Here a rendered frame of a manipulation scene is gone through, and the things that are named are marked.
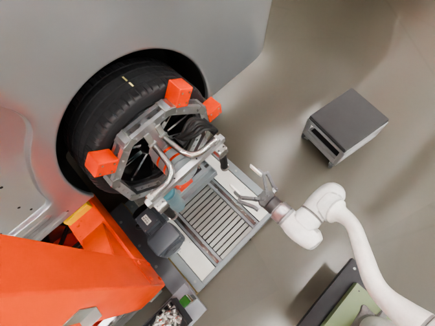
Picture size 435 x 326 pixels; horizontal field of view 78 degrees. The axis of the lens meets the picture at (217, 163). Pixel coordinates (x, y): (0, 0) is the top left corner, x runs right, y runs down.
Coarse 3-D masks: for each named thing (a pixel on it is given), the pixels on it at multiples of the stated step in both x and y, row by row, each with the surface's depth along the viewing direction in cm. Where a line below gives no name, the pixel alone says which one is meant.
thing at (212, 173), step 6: (204, 162) 201; (210, 168) 198; (210, 174) 197; (216, 174) 200; (204, 180) 195; (210, 180) 200; (198, 186) 194; (204, 186) 198; (186, 192) 193; (192, 192) 190; (198, 192) 197; (186, 198) 189; (162, 216) 185
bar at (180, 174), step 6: (222, 138) 113; (210, 150) 111; (204, 156) 110; (192, 162) 109; (198, 162) 110; (186, 168) 109; (192, 168) 110; (180, 174) 108; (186, 174) 109; (174, 180) 107; (180, 180) 109; (168, 186) 106; (174, 186) 109; (162, 192) 106; (150, 204) 104
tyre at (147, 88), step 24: (120, 72) 107; (144, 72) 109; (168, 72) 116; (96, 96) 104; (120, 96) 102; (144, 96) 103; (192, 96) 125; (72, 120) 107; (96, 120) 102; (120, 120) 102; (72, 144) 112; (96, 144) 102
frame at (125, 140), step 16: (144, 112) 105; (160, 112) 104; (176, 112) 110; (192, 112) 118; (128, 128) 102; (144, 128) 102; (128, 144) 101; (192, 144) 147; (112, 176) 109; (128, 192) 124; (144, 192) 135
